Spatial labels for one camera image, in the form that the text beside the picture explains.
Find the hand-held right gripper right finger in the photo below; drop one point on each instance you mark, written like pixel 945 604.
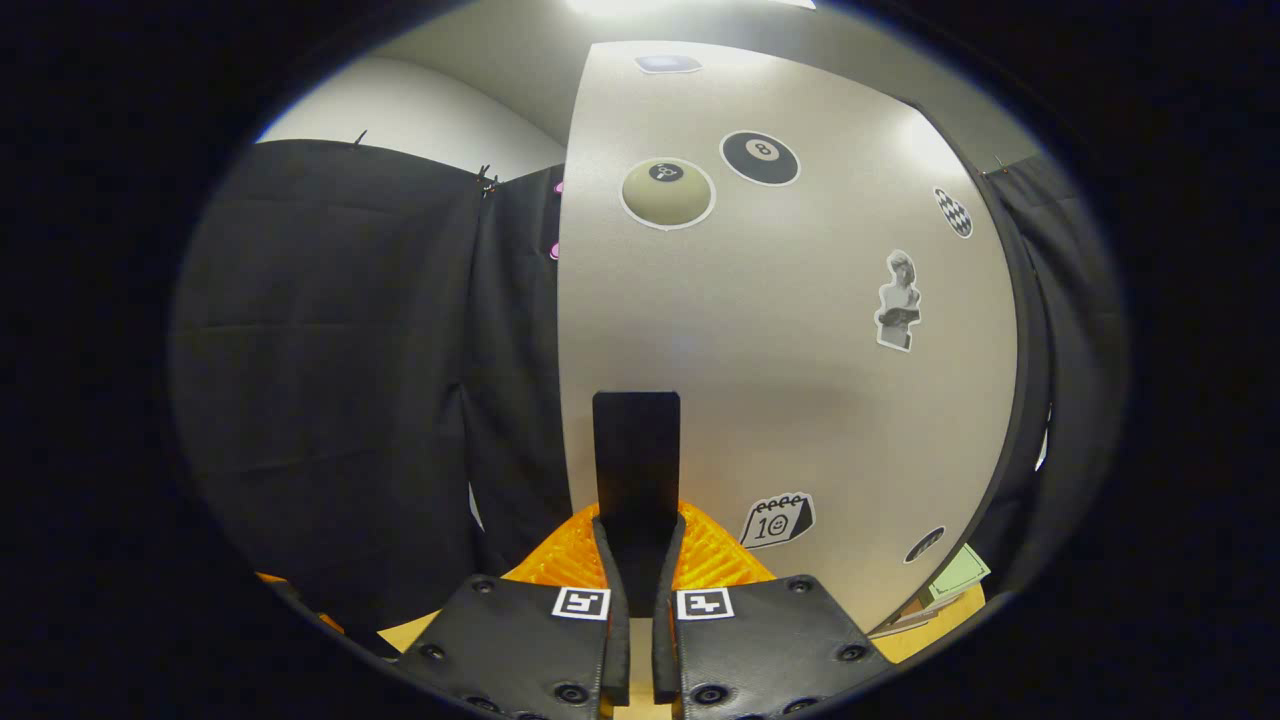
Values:
pixel 770 650

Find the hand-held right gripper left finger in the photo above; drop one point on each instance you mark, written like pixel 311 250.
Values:
pixel 520 650

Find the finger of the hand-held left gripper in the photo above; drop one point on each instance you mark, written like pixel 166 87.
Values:
pixel 300 602

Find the green paper stack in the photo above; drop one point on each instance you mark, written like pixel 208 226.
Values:
pixel 955 578

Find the black backdrop cloth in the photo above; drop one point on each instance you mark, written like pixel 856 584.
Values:
pixel 330 380

